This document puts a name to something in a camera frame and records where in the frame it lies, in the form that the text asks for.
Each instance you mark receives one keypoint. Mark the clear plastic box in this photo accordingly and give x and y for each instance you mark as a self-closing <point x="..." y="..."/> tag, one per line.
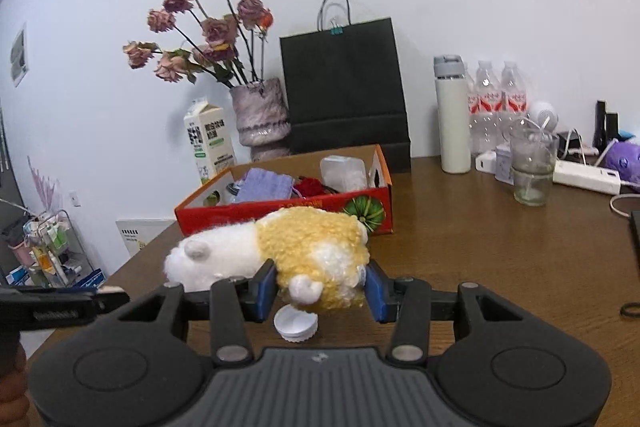
<point x="342" y="174"/>

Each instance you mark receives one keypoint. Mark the red cardboard box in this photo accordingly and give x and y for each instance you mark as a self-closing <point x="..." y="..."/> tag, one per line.
<point x="200" y="217"/>

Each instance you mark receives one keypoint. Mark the white power strip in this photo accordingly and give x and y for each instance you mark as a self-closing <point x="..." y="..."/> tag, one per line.
<point x="585" y="177"/>

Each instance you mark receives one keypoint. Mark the black paper bag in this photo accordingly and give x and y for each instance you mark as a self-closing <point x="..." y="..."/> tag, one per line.
<point x="345" y="87"/>

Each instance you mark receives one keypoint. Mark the small pale tin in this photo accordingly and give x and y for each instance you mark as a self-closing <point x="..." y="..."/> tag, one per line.
<point x="502" y="164"/>

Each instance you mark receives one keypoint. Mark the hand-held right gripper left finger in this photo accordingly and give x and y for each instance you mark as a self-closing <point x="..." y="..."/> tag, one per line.
<point x="264" y="292"/>

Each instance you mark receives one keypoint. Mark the purple ceramic vase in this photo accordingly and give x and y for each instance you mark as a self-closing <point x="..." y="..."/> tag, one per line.
<point x="260" y="112"/>

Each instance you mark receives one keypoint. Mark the clear glass cup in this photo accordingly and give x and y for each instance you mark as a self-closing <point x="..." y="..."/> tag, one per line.
<point x="532" y="187"/>

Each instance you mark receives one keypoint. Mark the white round device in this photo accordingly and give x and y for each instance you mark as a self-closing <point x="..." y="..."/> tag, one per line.
<point x="542" y="114"/>

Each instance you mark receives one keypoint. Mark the white bottle cap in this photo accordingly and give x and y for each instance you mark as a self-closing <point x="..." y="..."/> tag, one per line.
<point x="295" y="324"/>

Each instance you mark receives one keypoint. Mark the purple plush toy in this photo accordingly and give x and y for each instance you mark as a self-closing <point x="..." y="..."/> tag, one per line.
<point x="625" y="162"/>

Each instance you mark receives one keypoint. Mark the teal binder clip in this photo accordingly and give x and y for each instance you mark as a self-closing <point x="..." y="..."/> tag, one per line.
<point x="336" y="28"/>

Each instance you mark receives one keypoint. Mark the white wall heater panel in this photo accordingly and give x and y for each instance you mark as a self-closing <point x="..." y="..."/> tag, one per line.
<point x="140" y="234"/>

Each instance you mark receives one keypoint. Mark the red fabric rose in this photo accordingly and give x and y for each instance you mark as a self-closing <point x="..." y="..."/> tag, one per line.
<point x="309" y="187"/>

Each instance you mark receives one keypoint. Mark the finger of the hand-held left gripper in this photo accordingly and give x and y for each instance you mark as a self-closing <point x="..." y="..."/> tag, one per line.
<point x="60" y="309"/>

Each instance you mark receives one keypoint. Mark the metal storage rack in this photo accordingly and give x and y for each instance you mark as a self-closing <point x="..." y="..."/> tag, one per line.
<point x="50" y="252"/>

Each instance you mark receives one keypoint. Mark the white wall socket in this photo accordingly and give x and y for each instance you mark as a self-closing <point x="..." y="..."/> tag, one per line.
<point x="75" y="198"/>

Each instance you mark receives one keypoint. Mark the white thermos bottle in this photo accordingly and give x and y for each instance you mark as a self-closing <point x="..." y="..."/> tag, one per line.
<point x="452" y="122"/>

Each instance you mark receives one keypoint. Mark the white charger block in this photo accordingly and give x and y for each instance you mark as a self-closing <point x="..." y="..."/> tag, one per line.
<point x="485" y="161"/>

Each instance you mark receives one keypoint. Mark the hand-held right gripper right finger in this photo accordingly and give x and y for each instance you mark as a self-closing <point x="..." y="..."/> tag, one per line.
<point x="380" y="292"/>

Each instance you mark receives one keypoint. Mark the pink feather decoration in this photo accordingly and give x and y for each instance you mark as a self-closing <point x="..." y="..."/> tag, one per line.
<point x="45" y="182"/>

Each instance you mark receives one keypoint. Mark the white milk carton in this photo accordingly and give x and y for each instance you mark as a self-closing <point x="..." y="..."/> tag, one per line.
<point x="210" y="142"/>

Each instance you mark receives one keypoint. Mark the yellow and white plush toy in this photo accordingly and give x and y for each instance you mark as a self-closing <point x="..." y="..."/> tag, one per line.
<point x="310" y="247"/>

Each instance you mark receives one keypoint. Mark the person's left hand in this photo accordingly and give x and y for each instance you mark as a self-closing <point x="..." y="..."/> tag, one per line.
<point x="12" y="397"/>

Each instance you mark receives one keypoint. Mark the red label water bottle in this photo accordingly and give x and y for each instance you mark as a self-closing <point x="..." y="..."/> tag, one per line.
<point x="514" y="99"/>
<point x="485" y="107"/>

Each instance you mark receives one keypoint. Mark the wooden desktop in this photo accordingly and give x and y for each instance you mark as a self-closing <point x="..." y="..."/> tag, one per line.
<point x="500" y="247"/>

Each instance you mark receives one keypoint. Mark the black flat device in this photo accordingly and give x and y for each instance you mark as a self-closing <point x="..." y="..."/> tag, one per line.
<point x="635" y="234"/>

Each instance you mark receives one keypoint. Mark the wall panel box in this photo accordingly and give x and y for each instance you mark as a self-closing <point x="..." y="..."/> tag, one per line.
<point x="19" y="57"/>

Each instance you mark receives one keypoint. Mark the black cosmetic bottle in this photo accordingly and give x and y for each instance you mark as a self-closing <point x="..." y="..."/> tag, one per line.
<point x="600" y="122"/>
<point x="612" y="127"/>

